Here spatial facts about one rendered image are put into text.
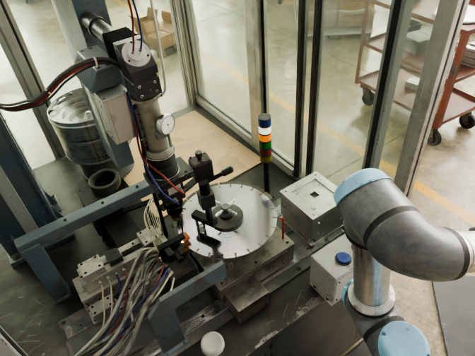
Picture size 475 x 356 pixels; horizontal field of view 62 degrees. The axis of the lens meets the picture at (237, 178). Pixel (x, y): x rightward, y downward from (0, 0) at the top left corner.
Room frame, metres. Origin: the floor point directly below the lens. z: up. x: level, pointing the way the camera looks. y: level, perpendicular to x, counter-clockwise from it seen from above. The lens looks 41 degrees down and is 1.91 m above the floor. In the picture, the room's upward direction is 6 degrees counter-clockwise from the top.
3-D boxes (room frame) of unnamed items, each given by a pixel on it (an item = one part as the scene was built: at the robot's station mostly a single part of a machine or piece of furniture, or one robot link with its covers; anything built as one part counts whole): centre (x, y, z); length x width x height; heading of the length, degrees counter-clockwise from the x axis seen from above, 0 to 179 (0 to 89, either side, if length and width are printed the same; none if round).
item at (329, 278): (0.77, -0.35, 0.82); 0.28 x 0.11 x 0.15; 121
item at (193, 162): (0.84, 0.10, 1.17); 0.06 x 0.05 x 0.20; 112
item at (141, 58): (0.93, 0.26, 1.45); 0.35 x 0.07 x 0.28; 31
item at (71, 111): (1.47, 0.60, 0.93); 0.31 x 0.31 x 0.36
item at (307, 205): (1.02, -0.27, 0.82); 0.18 x 0.18 x 0.15; 31
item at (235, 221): (0.90, 0.05, 0.96); 0.11 x 0.11 x 0.03
